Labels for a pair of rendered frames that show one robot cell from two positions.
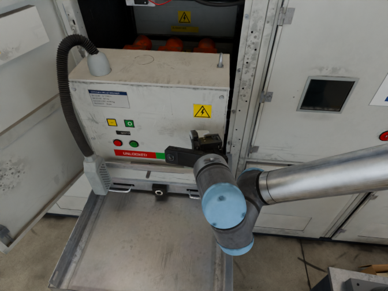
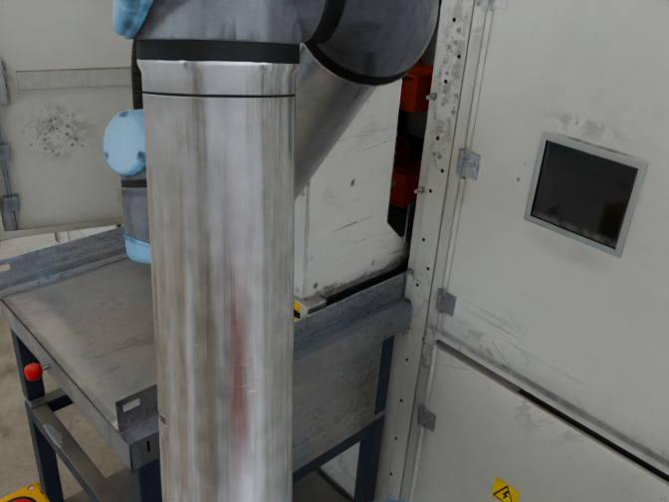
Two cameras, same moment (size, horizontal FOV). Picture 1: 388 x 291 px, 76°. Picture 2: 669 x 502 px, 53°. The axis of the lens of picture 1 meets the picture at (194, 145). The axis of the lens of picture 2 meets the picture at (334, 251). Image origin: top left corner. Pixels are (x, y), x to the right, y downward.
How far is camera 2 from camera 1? 0.90 m
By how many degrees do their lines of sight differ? 36
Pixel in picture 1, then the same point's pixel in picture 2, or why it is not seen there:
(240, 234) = (139, 206)
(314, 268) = not seen: outside the picture
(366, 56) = (655, 108)
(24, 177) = (79, 152)
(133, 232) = (133, 298)
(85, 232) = (86, 265)
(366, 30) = (643, 41)
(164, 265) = (119, 349)
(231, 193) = (139, 114)
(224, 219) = (117, 152)
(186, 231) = not seen: hidden behind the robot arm
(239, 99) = (431, 163)
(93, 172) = not seen: hidden behind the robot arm
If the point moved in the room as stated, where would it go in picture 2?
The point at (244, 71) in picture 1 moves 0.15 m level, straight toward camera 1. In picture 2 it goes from (441, 101) to (379, 110)
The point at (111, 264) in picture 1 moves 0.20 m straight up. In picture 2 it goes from (68, 308) to (55, 220)
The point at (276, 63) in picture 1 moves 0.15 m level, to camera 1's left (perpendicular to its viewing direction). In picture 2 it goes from (484, 88) to (414, 71)
